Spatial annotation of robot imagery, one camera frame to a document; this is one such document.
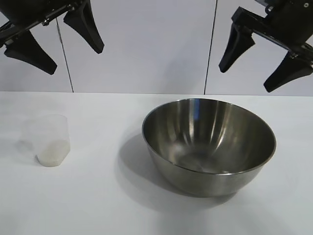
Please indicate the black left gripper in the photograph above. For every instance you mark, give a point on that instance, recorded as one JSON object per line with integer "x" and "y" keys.
{"x": 29, "y": 12}

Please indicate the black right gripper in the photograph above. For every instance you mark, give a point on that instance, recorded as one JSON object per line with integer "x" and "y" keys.
{"x": 288, "y": 27}

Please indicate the clear plastic measuring cup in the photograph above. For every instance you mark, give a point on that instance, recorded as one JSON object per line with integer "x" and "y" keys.
{"x": 51, "y": 137}

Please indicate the white rice grains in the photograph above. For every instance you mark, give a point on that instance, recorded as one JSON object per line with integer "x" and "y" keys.
{"x": 53, "y": 155}

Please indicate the stainless steel mixing bowl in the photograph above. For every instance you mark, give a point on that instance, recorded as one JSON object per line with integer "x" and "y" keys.
{"x": 210, "y": 151}

